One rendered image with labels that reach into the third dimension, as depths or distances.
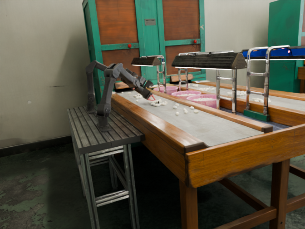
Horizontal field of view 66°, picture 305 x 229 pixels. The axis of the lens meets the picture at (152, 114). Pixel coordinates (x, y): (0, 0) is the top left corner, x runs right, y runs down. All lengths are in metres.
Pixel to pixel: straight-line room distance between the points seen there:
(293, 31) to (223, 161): 3.43
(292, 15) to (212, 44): 1.20
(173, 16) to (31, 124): 2.27
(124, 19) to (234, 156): 2.03
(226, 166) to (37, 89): 2.78
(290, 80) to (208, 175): 3.44
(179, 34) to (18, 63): 2.02
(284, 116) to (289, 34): 2.89
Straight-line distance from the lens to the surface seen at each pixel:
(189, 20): 3.04
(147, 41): 2.78
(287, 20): 4.39
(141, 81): 1.92
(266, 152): 1.23
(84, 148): 1.36
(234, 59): 1.12
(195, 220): 1.21
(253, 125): 1.25
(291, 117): 1.53
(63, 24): 3.42
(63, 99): 3.42
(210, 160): 1.02
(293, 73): 4.30
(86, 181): 1.44
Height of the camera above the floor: 1.14
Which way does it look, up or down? 14 degrees down
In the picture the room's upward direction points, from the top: 5 degrees counter-clockwise
